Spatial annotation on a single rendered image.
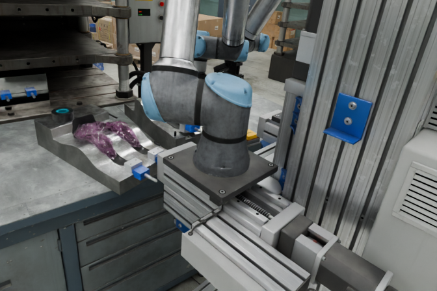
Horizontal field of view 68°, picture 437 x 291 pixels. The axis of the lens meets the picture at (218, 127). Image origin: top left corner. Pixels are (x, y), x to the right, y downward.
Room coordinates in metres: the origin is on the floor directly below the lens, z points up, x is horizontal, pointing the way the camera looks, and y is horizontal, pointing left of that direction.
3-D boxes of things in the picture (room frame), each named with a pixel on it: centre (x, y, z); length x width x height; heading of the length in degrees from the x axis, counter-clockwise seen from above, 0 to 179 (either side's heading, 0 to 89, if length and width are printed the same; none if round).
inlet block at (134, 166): (0.92, 0.24, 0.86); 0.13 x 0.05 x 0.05; 57
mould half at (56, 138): (1.10, 0.44, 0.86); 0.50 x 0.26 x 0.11; 57
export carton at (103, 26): (6.34, 2.20, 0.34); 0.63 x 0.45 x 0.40; 51
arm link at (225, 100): (0.75, -0.01, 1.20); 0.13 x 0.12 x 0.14; 89
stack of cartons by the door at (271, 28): (7.97, -1.17, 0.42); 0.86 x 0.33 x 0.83; 51
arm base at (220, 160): (0.75, -0.02, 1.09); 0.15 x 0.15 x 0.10
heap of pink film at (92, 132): (1.11, 0.44, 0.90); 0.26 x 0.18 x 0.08; 57
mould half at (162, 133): (1.40, 0.23, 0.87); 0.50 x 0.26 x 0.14; 40
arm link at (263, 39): (1.38, -0.11, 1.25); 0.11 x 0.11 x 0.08; 60
